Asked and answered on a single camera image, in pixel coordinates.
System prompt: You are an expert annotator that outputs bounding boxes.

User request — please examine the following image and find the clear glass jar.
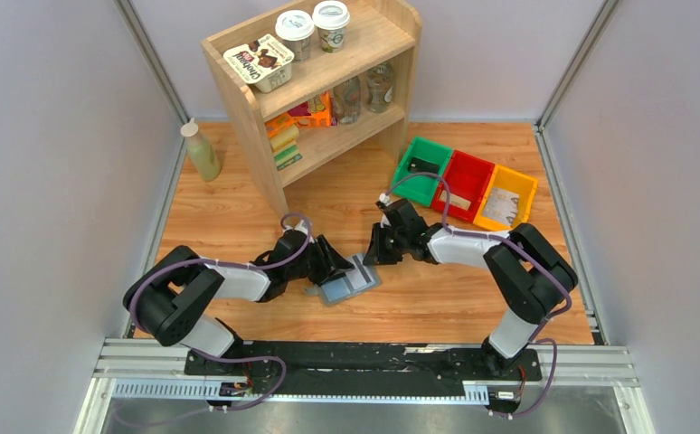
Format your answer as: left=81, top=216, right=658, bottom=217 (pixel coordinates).
left=366, top=61, right=394, bottom=113
left=332, top=76, right=361, bottom=125

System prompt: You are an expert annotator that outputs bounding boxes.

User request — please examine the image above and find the red plastic bin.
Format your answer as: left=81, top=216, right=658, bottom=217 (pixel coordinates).
left=442, top=150, right=496, bottom=222

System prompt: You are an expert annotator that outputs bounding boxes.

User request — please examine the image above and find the green plastic bin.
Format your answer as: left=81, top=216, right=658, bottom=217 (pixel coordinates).
left=393, top=137, right=454, bottom=207

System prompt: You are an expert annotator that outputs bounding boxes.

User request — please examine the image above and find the paper coffee cup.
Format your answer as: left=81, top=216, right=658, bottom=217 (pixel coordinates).
left=311, top=1, right=350, bottom=53
left=275, top=10, right=315, bottom=62

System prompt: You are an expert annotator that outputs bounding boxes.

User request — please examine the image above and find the left clear glass jar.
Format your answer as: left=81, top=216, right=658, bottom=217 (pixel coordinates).
left=332, top=76, right=361, bottom=125

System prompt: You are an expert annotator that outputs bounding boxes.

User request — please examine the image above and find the green squeeze bottle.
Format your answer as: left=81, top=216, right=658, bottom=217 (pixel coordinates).
left=180, top=118, right=222, bottom=182

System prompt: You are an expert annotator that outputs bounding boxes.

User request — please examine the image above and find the tan card in red bin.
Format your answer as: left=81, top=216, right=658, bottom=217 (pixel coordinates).
left=449, top=193, right=471, bottom=210

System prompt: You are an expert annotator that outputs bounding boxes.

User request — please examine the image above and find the white credit card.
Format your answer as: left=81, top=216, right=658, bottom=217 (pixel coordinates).
left=481, top=205, right=518, bottom=225
left=487, top=187, right=520, bottom=212

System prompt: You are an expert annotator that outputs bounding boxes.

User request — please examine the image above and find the orange snack package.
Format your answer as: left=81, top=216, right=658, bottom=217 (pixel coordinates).
left=288, top=91, right=336, bottom=127

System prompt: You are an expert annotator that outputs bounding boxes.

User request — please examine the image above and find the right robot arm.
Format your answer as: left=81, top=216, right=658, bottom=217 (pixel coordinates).
left=364, top=194, right=579, bottom=361

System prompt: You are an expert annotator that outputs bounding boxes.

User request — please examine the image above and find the wooden shelf unit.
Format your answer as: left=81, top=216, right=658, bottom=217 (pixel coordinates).
left=201, top=1, right=422, bottom=215

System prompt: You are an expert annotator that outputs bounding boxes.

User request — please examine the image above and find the black card in green bin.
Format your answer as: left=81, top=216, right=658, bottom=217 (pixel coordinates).
left=407, top=157, right=440, bottom=179

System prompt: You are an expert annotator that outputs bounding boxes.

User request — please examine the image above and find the stacked sponges pack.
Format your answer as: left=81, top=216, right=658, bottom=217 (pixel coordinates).
left=265, top=113, right=302, bottom=171

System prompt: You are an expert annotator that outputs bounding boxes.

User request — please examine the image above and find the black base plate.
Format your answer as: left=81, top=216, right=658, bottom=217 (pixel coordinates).
left=184, top=341, right=542, bottom=397

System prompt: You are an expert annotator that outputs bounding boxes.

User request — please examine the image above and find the right clear glass jar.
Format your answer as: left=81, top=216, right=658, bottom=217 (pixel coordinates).
left=366, top=61, right=394, bottom=113

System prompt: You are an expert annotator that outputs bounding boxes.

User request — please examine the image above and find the yellow plastic bin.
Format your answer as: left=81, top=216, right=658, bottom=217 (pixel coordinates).
left=473, top=165, right=539, bottom=231

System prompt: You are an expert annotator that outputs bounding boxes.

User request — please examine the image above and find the right paper coffee cup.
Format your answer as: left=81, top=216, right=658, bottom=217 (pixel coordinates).
left=311, top=1, right=350, bottom=53

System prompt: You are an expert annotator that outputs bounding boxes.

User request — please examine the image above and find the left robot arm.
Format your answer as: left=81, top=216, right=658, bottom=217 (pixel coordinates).
left=123, top=229, right=355, bottom=356

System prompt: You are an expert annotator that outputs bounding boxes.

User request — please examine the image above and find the left paper coffee cup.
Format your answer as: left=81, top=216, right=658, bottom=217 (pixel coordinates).
left=275, top=10, right=315, bottom=62

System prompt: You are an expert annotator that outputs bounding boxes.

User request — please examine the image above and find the Chobani yogurt pack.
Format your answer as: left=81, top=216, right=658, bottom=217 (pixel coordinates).
left=222, top=33, right=294, bottom=93

